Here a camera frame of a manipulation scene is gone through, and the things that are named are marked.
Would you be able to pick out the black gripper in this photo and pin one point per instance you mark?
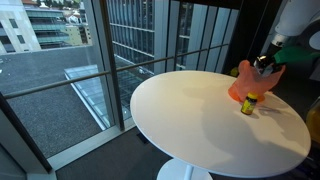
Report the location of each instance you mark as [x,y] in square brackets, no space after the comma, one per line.
[263,61]

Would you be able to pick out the orange plastic bag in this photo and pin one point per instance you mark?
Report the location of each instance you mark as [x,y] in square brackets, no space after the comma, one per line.
[248,83]

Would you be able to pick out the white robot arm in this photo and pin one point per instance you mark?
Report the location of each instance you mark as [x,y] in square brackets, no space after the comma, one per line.
[296,16]

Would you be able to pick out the orange round plastic item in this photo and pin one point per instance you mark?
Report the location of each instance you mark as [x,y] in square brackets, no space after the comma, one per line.
[235,95]

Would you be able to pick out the yellow supplement bottle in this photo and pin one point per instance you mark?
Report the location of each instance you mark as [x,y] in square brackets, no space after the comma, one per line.
[248,105]

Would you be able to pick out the yellow object at table edge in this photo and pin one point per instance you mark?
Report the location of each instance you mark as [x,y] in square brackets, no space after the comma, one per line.
[314,121]

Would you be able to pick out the dark window mullion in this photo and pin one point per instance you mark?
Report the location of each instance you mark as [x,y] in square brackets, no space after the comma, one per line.
[112,66]

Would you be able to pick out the dark diagonal window brace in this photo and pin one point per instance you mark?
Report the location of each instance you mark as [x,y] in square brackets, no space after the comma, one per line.
[23,133]

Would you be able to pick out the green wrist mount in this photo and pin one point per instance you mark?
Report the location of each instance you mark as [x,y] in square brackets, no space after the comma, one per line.
[293,54]

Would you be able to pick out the white table pedestal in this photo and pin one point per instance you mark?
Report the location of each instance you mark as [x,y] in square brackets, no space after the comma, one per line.
[173,171]

